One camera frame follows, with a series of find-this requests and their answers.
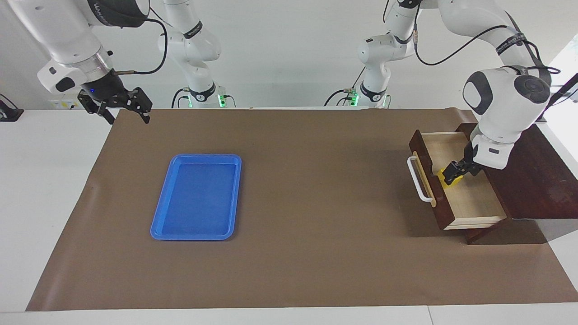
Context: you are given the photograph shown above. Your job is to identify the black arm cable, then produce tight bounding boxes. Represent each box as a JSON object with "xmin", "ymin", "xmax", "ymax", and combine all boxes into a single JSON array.
[
  {"xmin": 383, "ymin": 0, "xmax": 561, "ymax": 98},
  {"xmin": 113, "ymin": 9, "xmax": 170, "ymax": 76}
]

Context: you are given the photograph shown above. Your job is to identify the white drawer handle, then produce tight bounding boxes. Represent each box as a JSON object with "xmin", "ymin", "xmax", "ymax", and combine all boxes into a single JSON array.
[{"xmin": 407, "ymin": 156, "xmax": 434, "ymax": 202}]

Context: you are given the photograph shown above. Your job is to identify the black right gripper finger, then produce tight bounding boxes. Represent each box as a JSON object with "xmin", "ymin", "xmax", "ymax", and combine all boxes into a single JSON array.
[
  {"xmin": 119, "ymin": 87, "xmax": 152, "ymax": 125},
  {"xmin": 77, "ymin": 88, "xmax": 116, "ymax": 125}
]

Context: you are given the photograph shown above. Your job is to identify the black right base cable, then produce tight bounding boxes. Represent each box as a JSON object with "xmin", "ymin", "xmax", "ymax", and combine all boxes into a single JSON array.
[{"xmin": 171, "ymin": 87, "xmax": 190, "ymax": 109}]

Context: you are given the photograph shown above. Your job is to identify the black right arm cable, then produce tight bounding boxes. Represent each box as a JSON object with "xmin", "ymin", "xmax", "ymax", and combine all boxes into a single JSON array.
[{"xmin": 113, "ymin": 9, "xmax": 170, "ymax": 76}]

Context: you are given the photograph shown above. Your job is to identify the wooden drawer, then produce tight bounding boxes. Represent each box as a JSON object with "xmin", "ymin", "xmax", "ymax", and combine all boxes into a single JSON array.
[{"xmin": 409, "ymin": 130, "xmax": 507, "ymax": 231}]

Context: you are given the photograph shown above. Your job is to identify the yellow cube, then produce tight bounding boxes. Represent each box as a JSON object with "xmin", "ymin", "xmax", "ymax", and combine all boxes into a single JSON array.
[{"xmin": 437, "ymin": 169, "xmax": 465, "ymax": 186}]

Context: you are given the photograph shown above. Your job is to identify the dark wooden drawer cabinet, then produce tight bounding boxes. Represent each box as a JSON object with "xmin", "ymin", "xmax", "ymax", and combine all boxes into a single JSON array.
[{"xmin": 456, "ymin": 123, "xmax": 578, "ymax": 245}]

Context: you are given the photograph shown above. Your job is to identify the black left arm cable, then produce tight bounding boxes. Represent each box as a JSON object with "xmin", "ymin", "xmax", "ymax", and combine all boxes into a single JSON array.
[{"xmin": 383, "ymin": 0, "xmax": 561, "ymax": 98}]

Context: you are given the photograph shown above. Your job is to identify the blue plastic tray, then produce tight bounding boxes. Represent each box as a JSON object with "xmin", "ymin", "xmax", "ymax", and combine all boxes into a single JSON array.
[{"xmin": 150, "ymin": 154, "xmax": 242, "ymax": 241}]

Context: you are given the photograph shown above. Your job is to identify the black base cable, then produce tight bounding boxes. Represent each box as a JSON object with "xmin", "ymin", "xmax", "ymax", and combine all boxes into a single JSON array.
[
  {"xmin": 171, "ymin": 87, "xmax": 190, "ymax": 109},
  {"xmin": 324, "ymin": 68, "xmax": 367, "ymax": 107}
]

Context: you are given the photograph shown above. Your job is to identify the black table clamp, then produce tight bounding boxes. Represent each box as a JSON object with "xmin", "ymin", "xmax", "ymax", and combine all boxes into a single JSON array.
[{"xmin": 0, "ymin": 93, "xmax": 24, "ymax": 122}]

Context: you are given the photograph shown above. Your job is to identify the black left base cable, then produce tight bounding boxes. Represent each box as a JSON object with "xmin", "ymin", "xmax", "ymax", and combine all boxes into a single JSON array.
[{"xmin": 324, "ymin": 68, "xmax": 367, "ymax": 107}]

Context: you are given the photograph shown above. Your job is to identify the black angled stand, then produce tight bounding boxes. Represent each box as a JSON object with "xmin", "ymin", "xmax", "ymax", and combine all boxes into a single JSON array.
[{"xmin": 526, "ymin": 72, "xmax": 578, "ymax": 123}]

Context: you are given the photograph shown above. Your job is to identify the white wall socket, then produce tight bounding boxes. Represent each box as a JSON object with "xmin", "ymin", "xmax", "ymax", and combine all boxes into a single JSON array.
[{"xmin": 49, "ymin": 96, "xmax": 86, "ymax": 110}]

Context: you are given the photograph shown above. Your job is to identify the brown table mat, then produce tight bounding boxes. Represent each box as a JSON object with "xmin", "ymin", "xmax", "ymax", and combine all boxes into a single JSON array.
[{"xmin": 26, "ymin": 107, "xmax": 578, "ymax": 312}]

